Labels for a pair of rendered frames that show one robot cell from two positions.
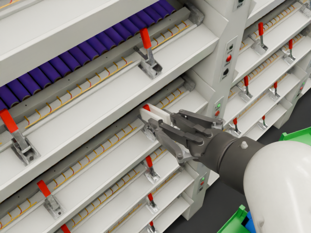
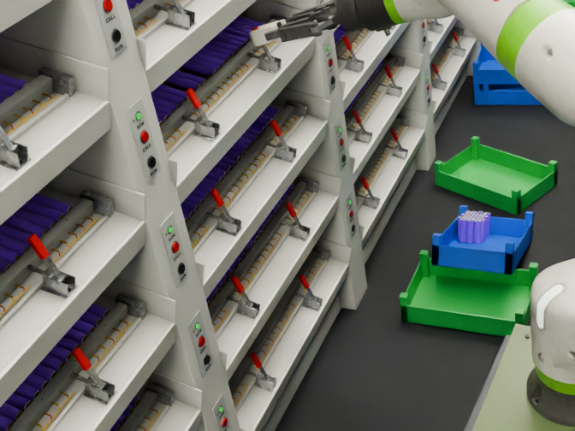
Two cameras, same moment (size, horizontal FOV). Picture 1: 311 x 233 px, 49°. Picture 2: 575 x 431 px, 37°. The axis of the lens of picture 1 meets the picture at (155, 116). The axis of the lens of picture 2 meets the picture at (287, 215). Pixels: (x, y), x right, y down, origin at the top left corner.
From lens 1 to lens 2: 1.11 m
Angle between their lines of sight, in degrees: 21
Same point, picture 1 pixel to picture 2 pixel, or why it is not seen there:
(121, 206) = (265, 188)
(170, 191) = (314, 215)
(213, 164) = (349, 11)
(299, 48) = not seen: hidden behind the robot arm
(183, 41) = not seen: outside the picture
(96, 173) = (232, 104)
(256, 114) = (381, 115)
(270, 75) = (375, 44)
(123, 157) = (252, 89)
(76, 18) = not seen: outside the picture
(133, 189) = (269, 172)
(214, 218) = (394, 292)
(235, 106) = (348, 79)
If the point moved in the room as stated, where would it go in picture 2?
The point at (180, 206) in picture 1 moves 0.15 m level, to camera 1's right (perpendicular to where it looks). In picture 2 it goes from (335, 268) to (389, 248)
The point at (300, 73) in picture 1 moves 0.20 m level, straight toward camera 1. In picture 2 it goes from (414, 59) to (414, 88)
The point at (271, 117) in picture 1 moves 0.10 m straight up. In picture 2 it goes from (407, 142) to (405, 112)
